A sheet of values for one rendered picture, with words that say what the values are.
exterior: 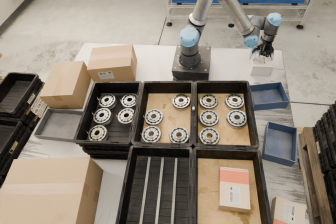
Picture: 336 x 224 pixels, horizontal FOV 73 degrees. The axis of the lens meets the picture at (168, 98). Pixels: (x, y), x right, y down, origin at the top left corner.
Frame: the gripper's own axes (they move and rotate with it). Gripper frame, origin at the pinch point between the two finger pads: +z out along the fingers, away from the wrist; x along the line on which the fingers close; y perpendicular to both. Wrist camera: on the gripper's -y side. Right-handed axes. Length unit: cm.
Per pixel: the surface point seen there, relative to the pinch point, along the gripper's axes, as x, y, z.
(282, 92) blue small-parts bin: 11.8, 26.3, 1.6
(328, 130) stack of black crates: 52, 29, 38
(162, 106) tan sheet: -59, 50, -7
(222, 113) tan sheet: -24, 51, -7
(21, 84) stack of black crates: -199, 18, 28
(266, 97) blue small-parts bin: 3.3, 28.4, 5.7
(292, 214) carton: 7, 96, -2
